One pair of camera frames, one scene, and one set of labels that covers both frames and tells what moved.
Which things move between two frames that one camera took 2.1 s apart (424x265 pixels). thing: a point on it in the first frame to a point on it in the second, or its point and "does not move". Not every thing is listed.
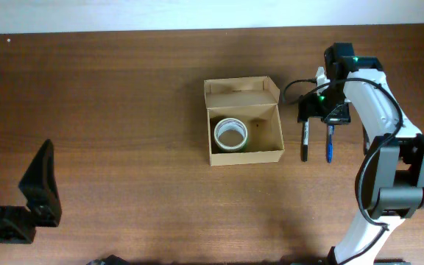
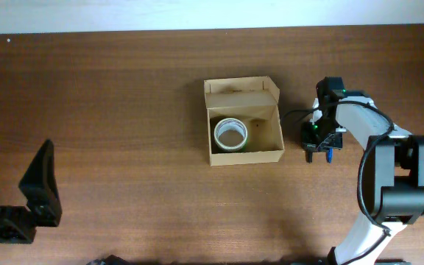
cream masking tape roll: [230, 134] does not move
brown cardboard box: [255, 101] does not move
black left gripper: [30, 215] does not move
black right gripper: [322, 115] to [322, 144]
